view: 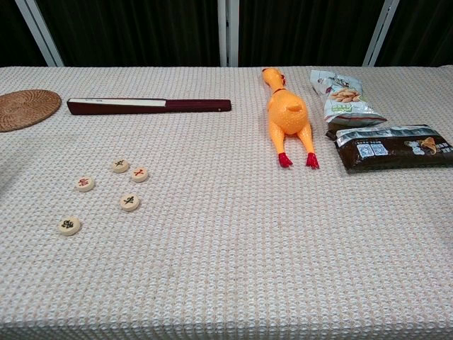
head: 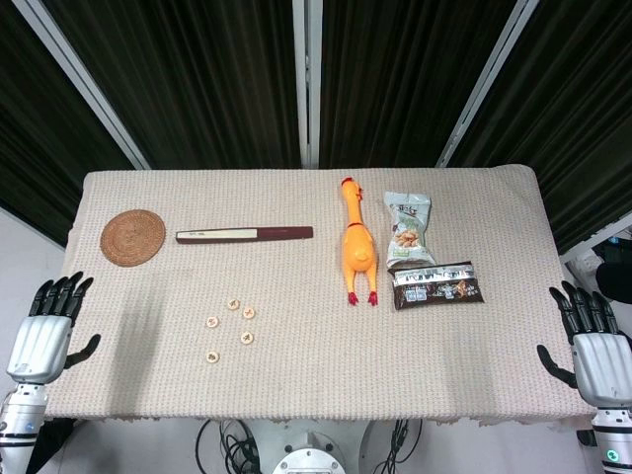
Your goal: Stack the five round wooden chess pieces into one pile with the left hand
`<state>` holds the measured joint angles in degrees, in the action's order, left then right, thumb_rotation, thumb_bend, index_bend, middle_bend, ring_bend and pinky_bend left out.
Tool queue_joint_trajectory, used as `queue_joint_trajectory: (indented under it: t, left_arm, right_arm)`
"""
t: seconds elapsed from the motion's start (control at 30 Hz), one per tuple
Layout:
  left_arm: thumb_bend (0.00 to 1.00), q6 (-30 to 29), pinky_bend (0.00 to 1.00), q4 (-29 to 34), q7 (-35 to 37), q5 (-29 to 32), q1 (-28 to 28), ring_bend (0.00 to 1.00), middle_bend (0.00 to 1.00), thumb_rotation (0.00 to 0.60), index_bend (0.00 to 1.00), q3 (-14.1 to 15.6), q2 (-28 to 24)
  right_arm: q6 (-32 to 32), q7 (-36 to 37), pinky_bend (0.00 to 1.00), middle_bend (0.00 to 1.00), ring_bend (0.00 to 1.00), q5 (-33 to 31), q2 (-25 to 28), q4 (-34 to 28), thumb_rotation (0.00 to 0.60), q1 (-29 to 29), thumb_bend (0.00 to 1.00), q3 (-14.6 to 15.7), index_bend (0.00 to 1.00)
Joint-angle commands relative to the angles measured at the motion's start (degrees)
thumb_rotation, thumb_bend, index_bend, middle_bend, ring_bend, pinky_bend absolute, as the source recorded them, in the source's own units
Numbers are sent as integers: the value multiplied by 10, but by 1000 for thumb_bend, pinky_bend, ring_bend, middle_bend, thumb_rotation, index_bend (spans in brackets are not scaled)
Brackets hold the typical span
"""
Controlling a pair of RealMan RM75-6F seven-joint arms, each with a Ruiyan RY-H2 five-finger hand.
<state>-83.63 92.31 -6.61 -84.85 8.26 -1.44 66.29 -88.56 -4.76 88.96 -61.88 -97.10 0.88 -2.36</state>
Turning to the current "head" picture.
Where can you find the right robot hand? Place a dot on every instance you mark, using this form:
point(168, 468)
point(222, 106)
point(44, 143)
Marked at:
point(602, 365)

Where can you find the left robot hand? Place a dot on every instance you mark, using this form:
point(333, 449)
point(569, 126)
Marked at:
point(42, 345)

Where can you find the wooden chess piece black character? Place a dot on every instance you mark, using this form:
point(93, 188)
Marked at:
point(213, 356)
point(233, 304)
point(247, 338)

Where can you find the wooden chess piece red character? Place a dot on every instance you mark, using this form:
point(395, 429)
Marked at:
point(249, 312)

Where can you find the silver white robot base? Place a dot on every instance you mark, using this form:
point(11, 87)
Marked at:
point(308, 459)

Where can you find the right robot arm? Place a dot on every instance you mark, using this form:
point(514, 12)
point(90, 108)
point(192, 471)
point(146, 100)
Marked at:
point(612, 434)

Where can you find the round woven rattan coaster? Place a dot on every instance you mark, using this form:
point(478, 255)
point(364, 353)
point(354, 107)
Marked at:
point(132, 239)

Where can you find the brown snack packet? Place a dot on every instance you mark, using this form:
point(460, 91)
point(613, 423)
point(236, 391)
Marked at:
point(434, 289)

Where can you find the dark curtain panel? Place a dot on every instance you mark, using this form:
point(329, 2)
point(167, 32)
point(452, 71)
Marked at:
point(582, 123)
point(39, 148)
point(405, 74)
point(197, 74)

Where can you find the pale green nut snack bag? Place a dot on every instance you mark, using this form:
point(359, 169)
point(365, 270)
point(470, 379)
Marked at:
point(410, 232)

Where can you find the yellow rubber chicken toy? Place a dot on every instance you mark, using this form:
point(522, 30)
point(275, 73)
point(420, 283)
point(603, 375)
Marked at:
point(358, 242)

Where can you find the beige waffle tablecloth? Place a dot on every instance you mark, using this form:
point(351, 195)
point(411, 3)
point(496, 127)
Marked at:
point(316, 375)

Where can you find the white metal frame rail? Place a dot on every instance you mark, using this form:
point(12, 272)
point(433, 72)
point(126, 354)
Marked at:
point(587, 243)

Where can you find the white metal frame post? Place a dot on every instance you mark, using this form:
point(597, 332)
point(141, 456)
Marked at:
point(490, 74)
point(78, 74)
point(298, 99)

